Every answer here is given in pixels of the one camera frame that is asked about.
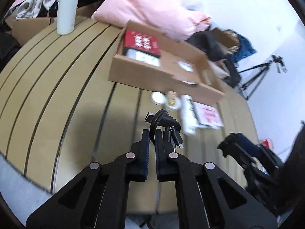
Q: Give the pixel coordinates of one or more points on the white green box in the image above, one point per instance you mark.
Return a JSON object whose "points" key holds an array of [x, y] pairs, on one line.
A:
{"points": [[143, 57]]}

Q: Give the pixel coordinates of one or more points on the black jacket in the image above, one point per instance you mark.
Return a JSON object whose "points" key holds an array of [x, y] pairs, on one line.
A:
{"points": [[209, 45]]}

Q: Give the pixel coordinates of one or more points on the white thermos bottle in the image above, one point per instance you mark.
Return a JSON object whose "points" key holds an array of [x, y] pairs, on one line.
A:
{"points": [[68, 9]]}

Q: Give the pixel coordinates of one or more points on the small white round jar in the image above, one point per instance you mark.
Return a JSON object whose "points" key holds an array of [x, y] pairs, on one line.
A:
{"points": [[185, 66]]}

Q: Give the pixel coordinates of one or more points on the white round lid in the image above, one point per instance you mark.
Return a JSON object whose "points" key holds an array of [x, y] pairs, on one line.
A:
{"points": [[158, 98], [190, 83]]}

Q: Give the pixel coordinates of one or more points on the red box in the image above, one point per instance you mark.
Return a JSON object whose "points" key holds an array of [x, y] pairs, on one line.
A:
{"points": [[140, 41]]}

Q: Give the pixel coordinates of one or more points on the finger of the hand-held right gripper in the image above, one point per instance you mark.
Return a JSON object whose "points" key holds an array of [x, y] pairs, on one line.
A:
{"points": [[234, 148]]}

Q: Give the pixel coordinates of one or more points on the pink white packet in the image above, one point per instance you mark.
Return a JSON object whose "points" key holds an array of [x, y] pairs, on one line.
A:
{"points": [[208, 114]]}

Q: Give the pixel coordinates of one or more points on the open cardboard box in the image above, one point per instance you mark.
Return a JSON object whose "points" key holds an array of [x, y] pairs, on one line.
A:
{"points": [[221, 37]]}

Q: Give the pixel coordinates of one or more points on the cream cloth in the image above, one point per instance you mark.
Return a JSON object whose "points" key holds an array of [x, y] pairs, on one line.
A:
{"points": [[35, 2]]}

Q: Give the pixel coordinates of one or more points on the pink down jacket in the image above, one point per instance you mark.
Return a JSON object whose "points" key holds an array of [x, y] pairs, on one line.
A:
{"points": [[147, 4]]}

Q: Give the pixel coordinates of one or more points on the blue bag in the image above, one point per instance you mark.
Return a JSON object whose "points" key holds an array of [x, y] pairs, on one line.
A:
{"points": [[245, 47]]}

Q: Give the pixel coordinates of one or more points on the black tripod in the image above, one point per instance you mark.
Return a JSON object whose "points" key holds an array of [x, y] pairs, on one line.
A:
{"points": [[278, 63]]}

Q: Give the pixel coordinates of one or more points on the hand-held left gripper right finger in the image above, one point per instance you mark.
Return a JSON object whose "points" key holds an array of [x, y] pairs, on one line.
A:
{"points": [[158, 157]]}

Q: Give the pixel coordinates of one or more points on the white spray bottle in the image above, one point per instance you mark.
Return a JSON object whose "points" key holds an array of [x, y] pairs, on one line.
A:
{"points": [[188, 114]]}

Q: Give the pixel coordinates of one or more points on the cardboard box with clothes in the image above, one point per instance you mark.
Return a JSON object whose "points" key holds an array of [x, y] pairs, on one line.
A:
{"points": [[26, 28]]}

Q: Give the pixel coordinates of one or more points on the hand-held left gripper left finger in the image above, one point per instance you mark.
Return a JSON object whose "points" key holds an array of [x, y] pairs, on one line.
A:
{"points": [[145, 157]]}

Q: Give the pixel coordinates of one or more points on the shallow cardboard box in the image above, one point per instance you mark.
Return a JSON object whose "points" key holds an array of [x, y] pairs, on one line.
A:
{"points": [[171, 54]]}

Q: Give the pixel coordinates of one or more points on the small red object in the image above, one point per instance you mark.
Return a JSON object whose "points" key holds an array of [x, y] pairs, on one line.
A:
{"points": [[266, 143]]}

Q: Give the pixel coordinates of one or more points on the gold label jar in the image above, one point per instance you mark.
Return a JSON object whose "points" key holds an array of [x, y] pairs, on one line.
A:
{"points": [[172, 101]]}

